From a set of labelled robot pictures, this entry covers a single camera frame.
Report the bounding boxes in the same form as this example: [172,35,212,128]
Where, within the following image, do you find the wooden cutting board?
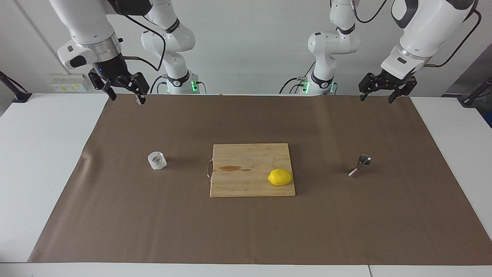
[207,143,296,198]

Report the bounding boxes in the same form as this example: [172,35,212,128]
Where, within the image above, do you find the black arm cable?
[351,0,483,68]
[115,8,168,72]

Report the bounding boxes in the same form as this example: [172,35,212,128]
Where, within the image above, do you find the white wall socket box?
[51,74,90,93]

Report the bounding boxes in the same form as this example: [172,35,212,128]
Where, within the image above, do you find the black clamp stand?
[0,71,32,103]
[457,76,492,107]

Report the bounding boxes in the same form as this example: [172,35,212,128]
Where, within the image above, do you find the yellow lemon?
[268,168,293,187]

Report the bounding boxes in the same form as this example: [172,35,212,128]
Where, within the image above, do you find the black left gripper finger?
[388,77,418,104]
[358,72,382,102]

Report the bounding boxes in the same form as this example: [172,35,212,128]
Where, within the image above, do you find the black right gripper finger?
[127,72,150,105]
[88,69,117,102]

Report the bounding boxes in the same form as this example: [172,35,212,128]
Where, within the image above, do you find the steel cocktail jigger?
[348,155,372,179]

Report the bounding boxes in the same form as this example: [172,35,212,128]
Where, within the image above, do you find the brown paper table mat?
[28,93,492,266]

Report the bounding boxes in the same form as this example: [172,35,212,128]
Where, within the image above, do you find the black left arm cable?
[351,0,483,68]

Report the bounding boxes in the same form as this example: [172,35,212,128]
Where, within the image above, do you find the small clear glass cup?
[148,152,168,171]

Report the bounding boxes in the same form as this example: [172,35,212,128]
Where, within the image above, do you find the dark grey panel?
[442,44,492,97]

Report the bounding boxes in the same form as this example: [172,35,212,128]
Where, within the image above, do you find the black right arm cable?
[115,8,168,72]

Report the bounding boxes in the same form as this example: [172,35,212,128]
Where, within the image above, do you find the black base cable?
[150,75,170,94]
[279,62,309,94]

